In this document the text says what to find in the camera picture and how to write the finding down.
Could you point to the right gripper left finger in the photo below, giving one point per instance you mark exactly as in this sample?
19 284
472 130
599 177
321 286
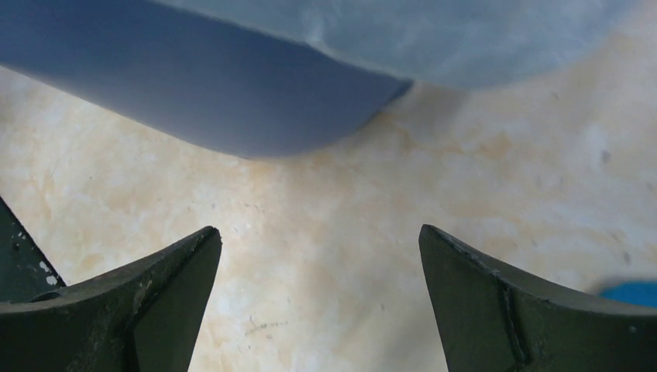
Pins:
143 316

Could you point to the blue cloth on hanger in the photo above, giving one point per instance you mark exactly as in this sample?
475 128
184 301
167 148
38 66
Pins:
641 293

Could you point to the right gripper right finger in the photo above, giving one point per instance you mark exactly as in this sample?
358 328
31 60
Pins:
492 316

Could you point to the blue plastic trash bin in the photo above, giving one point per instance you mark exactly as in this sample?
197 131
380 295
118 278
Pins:
203 81

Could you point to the translucent blue trash bag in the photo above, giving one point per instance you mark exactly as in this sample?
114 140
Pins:
460 43

